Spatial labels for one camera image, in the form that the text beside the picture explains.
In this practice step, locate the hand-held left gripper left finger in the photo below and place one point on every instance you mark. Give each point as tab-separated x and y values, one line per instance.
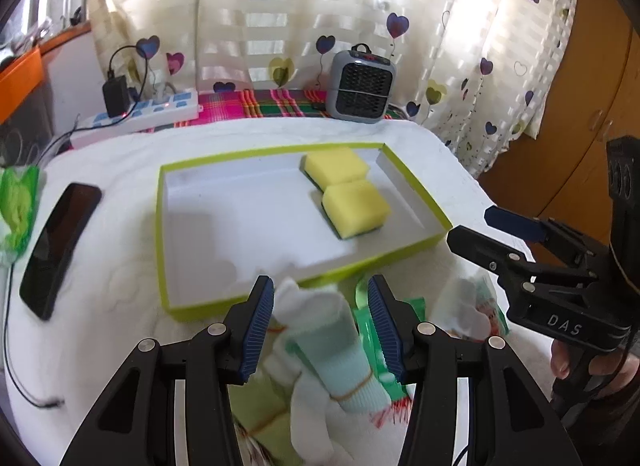
257	326

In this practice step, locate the lime green cardboard box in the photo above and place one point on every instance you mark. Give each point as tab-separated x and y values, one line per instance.
240	216

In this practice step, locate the green tea packet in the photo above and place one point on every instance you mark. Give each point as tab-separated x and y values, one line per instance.
365	326

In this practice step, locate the yellow sponge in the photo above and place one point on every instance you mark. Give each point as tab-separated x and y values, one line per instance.
356	206
332	163

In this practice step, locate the white sock pair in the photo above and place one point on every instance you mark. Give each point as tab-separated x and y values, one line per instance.
460	311

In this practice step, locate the colourful plaid cloth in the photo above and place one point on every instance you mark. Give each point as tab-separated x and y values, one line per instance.
260	103

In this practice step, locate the person's right hand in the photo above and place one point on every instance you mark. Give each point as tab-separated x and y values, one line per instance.
561	361

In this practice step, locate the green white tissue packet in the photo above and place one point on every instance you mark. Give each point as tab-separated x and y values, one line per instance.
20	206

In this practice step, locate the white packet with red label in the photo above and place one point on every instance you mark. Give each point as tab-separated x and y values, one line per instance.
495	311

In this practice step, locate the window frame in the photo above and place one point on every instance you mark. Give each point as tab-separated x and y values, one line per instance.
55	0

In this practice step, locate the black smartphone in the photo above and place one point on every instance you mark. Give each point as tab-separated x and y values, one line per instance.
57	251

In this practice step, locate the mint white sock bundle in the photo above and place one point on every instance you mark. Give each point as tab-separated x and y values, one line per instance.
335	346

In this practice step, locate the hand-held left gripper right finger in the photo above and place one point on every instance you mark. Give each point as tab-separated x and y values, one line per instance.
382	326

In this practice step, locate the orange shelf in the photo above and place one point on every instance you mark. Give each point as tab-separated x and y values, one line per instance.
20	78

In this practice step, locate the wooden wardrobe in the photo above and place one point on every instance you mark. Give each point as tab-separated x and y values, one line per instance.
590	95

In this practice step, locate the black charger adapter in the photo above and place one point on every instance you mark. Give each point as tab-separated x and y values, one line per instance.
116	97

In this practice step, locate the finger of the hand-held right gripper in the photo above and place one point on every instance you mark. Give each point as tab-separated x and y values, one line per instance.
515	223
480	246

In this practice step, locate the white blue power strip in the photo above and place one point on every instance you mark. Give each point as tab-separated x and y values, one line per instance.
155	113

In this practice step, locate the grey small fan heater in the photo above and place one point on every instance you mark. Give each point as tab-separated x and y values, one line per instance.
362	83

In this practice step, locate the light green sock bundle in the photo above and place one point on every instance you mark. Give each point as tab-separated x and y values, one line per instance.
255	406

